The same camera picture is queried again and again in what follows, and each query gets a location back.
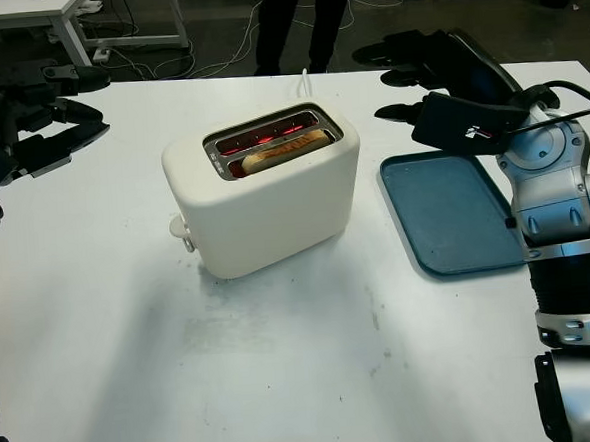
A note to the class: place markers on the white toaster lever knob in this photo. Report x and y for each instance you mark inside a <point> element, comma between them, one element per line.
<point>178,229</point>

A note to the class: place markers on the person beige jacket dark trousers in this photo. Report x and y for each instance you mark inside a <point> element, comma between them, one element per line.
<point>328,23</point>

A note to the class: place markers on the blue rectangular tray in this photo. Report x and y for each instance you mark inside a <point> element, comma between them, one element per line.
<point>445,212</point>

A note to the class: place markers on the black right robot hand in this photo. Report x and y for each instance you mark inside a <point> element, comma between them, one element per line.
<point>461,65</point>

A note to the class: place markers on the white power strip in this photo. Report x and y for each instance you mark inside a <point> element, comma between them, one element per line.
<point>101,54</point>

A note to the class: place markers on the toast slice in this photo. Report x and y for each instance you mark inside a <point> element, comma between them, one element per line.
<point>281,152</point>

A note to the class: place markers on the white two-slot toaster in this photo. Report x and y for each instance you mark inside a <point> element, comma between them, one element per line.
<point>275,217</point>

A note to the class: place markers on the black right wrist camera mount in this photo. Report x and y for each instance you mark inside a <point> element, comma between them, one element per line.
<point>464,120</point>

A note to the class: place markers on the white metal-frame desk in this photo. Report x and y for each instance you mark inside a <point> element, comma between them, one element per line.
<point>68,29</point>

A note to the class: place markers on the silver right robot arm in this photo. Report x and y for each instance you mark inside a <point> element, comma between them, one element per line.
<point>553,180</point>

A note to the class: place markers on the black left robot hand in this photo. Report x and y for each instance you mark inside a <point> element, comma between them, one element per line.
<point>45,146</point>

